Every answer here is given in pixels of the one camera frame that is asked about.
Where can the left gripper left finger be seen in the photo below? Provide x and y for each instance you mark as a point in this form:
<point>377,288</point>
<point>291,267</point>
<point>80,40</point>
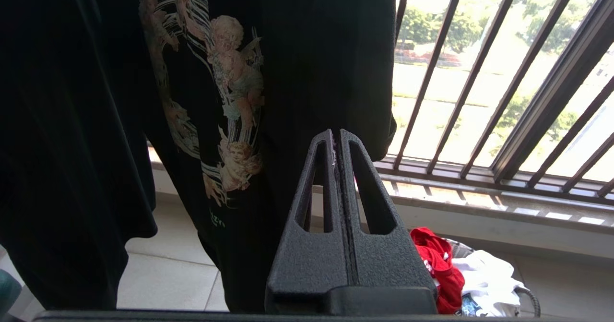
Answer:
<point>309,264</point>

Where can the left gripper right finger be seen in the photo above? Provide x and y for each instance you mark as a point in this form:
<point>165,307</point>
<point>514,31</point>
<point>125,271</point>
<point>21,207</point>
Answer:
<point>393,259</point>

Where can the red garment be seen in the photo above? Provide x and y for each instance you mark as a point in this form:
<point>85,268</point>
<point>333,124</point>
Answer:
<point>439,269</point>

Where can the white garment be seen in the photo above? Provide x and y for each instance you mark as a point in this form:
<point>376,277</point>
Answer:
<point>489,281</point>

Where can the laundry basket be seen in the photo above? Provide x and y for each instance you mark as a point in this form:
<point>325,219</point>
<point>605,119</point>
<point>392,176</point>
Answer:
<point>527,298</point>

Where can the plain black garment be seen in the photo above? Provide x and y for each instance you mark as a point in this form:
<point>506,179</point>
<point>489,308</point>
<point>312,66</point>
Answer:
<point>62,144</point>

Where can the black printed t-shirt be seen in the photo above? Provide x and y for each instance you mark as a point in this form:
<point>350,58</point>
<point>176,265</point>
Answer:
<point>288,72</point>

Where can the window security grille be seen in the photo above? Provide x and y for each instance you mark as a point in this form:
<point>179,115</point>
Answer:
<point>527,87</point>

